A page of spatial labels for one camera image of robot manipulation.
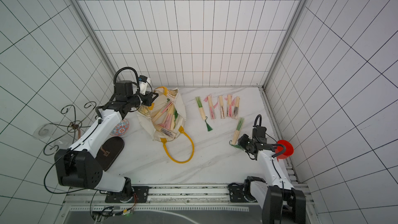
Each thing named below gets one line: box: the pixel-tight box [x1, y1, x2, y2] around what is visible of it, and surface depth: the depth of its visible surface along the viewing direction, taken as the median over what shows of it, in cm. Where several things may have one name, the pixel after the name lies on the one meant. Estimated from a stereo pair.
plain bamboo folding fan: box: [218, 95, 226, 119], surface depth 109 cm
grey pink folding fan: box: [231, 95, 240, 120], surface depth 109 cm
